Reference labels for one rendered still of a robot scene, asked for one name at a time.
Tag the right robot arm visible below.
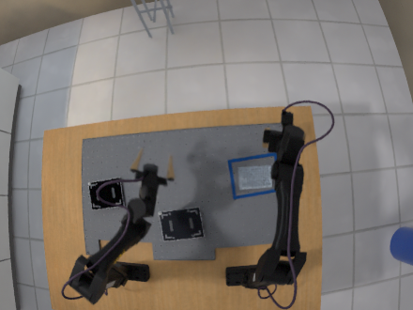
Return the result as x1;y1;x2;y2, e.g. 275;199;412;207
225;126;307;289

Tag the blue tape outline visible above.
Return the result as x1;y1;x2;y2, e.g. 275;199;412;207
227;153;277;199

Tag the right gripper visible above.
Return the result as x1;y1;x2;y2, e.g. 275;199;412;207
262;116;305;155

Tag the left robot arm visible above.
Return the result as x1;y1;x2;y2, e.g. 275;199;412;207
68;197;157;306

